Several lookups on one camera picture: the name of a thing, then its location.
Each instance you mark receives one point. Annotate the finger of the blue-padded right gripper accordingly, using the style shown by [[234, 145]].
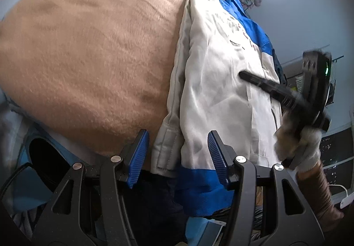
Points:
[[283, 94]]

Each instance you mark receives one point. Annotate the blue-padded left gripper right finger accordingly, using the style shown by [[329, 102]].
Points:
[[223, 159]]

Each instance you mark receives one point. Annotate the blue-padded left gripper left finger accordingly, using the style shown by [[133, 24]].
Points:
[[133, 157]]

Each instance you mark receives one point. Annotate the blue and white jacket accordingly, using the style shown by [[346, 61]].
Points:
[[216, 42]]

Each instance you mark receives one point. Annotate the white-gloved right hand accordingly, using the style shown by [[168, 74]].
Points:
[[303, 151]]

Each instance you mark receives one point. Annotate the tan bed blanket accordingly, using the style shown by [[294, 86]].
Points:
[[95, 71]]

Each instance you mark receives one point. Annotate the brown-sleeved right forearm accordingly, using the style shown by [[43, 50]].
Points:
[[314, 187]]

